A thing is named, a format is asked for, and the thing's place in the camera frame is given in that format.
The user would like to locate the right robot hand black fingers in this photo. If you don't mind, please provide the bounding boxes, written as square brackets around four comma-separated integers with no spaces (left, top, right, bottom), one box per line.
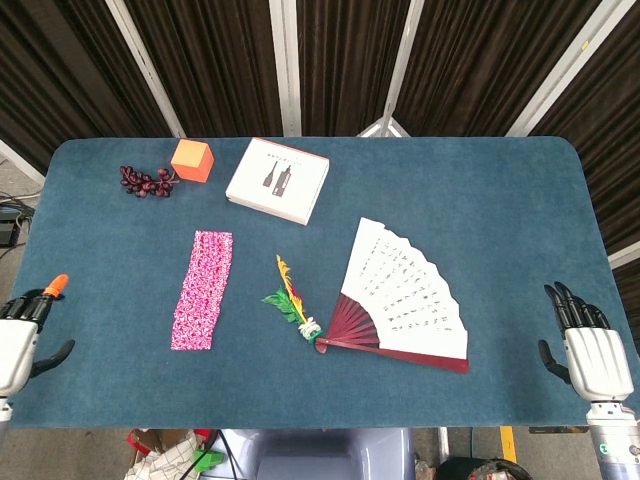
[537,281,635,402]

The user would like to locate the left robot hand orange fingertip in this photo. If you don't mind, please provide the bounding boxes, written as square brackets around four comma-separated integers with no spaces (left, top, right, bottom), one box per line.
[0,273,76,399]

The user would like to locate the pink patterned cloth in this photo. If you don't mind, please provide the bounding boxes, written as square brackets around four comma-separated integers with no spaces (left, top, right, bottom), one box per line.
[170,229,235,352]

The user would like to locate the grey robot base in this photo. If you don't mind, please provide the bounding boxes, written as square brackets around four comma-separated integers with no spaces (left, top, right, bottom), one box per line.
[219,427,417,480]

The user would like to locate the yellow floor tape strip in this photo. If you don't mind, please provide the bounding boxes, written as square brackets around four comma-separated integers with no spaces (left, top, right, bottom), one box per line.
[499,425,518,464]

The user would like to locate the paper folding fan red ribs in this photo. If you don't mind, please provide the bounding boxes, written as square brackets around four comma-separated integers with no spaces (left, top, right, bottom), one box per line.
[314,216,471,374]

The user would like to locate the dark red grape bunch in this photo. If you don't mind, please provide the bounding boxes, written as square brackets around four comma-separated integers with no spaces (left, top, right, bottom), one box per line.
[119,165,180,199]

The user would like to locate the blue felt table cloth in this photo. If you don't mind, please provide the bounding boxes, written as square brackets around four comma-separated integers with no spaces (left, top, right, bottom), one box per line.
[10,135,632,432]

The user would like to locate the green plastic object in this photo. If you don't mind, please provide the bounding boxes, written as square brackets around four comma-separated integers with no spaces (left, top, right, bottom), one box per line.
[193,448,227,475]

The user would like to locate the orange cube block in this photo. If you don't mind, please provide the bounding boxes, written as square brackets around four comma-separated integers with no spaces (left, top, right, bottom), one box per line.
[170,138,215,185]

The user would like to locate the yellow green feather shuttlecock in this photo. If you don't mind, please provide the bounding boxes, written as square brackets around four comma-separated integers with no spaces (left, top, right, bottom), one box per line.
[261,254,324,344]

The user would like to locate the white flat product box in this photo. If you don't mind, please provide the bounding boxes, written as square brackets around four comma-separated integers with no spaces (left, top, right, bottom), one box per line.
[224,137,331,226]

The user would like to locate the black device with cables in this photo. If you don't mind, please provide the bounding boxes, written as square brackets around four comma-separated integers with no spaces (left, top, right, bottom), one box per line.
[0,194,39,251]

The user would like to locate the white frame pole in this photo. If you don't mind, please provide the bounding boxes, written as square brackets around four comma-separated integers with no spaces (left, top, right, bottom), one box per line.
[268,0,303,138]
[105,0,187,138]
[505,0,617,138]
[356,0,427,139]

